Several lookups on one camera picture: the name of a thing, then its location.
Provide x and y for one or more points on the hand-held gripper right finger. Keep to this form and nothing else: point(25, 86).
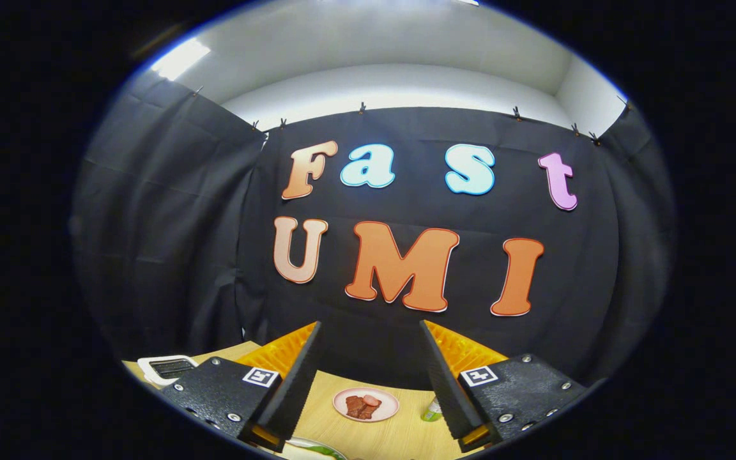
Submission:
point(444, 383)

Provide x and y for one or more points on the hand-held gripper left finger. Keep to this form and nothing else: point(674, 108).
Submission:
point(294, 383)

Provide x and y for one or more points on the green lettuce leaf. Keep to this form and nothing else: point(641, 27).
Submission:
point(323, 451)

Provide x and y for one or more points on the green bottle with silver cap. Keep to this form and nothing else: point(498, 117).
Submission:
point(433, 412)

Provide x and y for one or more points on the white round plate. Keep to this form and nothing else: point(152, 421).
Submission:
point(294, 441)

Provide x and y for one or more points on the pink plate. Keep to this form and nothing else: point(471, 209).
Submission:
point(390, 406)

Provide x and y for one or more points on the brown meat slices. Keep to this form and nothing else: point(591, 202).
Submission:
point(356, 409)

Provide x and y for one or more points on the pink sausage slice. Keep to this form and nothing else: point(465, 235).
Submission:
point(372, 400)

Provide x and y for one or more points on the cream white toaster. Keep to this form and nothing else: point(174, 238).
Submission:
point(144, 365)

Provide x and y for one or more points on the row of small cloth clips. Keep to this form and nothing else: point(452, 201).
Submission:
point(361, 108)

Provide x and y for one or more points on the ceiling light panel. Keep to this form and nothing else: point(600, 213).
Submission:
point(179, 57)

